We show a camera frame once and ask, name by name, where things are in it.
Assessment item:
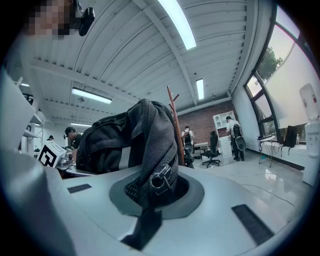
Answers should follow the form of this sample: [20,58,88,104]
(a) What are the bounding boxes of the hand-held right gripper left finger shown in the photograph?
[0,149,141,256]

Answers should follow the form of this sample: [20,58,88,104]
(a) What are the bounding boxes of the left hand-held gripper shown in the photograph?
[37,140,76,171]

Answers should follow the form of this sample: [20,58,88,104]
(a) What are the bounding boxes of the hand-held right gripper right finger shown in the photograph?
[142,165,298,256]

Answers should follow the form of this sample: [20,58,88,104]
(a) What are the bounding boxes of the brown wooden coat rack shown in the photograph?
[166,85,187,167]

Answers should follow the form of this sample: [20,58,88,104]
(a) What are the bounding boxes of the black backpack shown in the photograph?
[74,98,191,251]

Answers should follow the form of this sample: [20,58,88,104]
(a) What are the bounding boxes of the grey table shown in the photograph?
[56,161,101,180]

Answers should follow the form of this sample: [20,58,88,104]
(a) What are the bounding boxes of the black office chair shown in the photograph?
[200,130,222,169]

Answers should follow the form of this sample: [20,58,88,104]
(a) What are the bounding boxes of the white small desk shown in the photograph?
[193,141,210,160]

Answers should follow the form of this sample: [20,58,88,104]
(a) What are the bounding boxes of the grey oval back-worn device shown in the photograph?
[231,123,247,152]

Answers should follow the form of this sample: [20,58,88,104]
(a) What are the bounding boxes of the small round side table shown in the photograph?
[256,135,280,168]

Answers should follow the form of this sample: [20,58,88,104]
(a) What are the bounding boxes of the white drawer cabinet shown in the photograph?
[212,110,237,158]

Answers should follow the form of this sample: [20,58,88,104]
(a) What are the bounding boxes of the black bag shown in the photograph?
[279,125,299,157]

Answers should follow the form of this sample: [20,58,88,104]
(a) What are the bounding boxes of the white water dispenser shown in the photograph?
[300,120,320,187]

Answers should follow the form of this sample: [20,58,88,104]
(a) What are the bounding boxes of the black framed window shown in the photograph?
[243,4,320,146]

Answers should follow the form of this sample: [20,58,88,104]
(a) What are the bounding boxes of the person's head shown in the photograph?
[24,0,81,41]

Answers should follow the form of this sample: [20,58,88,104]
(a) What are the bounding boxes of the clear water dispenser bottle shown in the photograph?
[299,83,320,121]

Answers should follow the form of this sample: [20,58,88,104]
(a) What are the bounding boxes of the white roller blind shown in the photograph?
[264,41,320,131]

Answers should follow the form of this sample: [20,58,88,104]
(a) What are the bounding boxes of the dark floor cable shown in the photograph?
[239,183,296,208]

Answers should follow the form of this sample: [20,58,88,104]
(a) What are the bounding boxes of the black head-worn camera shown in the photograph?
[74,0,96,37]

